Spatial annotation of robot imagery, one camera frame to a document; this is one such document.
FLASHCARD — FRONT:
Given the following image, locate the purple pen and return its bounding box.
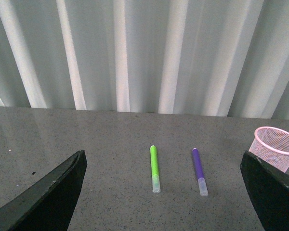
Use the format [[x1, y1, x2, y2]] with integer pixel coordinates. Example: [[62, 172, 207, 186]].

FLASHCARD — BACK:
[[192, 148, 209, 196]]

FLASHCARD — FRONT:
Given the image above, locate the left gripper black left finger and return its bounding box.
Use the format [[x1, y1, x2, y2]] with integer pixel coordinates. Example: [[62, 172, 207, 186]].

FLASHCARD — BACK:
[[0, 150, 87, 231]]

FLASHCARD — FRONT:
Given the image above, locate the white curtain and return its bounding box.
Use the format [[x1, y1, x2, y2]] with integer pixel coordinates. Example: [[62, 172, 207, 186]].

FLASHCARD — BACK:
[[0, 0, 289, 119]]

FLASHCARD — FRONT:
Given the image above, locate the pink mesh cup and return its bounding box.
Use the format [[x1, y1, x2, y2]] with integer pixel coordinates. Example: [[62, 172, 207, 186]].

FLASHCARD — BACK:
[[249, 127, 289, 172]]

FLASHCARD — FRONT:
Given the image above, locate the green pen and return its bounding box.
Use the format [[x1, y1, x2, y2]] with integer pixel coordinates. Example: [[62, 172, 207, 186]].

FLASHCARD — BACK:
[[150, 145, 161, 193]]

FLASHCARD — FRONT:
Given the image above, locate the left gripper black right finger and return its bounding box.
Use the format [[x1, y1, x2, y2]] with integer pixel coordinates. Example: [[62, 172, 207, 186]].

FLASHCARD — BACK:
[[240, 151, 289, 231]]

